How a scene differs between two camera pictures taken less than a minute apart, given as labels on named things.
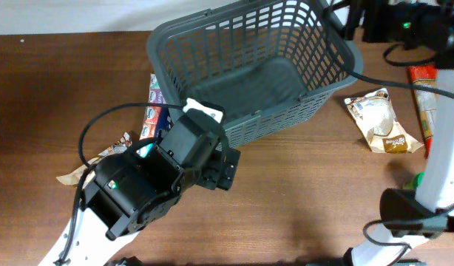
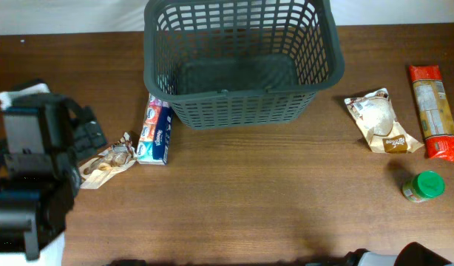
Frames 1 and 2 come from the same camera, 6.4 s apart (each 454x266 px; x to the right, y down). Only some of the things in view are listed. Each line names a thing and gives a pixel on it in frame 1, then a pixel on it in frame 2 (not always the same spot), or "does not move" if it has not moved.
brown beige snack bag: [74, 177] does not move
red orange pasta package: [426, 76] does not move
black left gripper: [215, 177] to [91, 134]
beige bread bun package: [384, 133] does not move
